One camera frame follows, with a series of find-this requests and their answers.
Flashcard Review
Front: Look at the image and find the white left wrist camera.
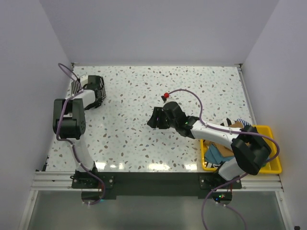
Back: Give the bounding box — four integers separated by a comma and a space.
80, 75, 88, 87

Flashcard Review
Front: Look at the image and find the black white striped tank top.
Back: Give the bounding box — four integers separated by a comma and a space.
71, 75, 106, 106

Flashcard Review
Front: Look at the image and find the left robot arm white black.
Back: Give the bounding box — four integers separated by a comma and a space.
53, 75, 106, 188

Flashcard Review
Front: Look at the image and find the navy white striped tank top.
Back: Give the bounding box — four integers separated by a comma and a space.
220, 118, 251, 128

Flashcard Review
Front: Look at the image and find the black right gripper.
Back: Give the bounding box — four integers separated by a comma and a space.
147, 107, 177, 129

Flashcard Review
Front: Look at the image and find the yellow plastic bin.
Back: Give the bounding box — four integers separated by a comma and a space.
200, 125, 282, 174

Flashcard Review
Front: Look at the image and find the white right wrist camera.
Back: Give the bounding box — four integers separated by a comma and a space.
161, 92, 174, 104

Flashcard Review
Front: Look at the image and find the blue tank top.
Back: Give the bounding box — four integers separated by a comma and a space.
204, 144, 234, 165

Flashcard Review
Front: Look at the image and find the tan tank top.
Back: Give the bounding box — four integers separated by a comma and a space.
211, 121, 243, 158

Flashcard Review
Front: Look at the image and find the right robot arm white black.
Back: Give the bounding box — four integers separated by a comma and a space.
147, 101, 272, 188

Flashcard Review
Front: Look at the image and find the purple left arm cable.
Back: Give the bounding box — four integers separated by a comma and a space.
56, 63, 106, 206

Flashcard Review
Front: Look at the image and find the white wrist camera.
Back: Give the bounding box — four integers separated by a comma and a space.
80, 75, 88, 87
161, 92, 174, 104

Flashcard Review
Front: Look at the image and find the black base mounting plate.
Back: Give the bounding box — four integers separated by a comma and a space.
70, 172, 229, 201

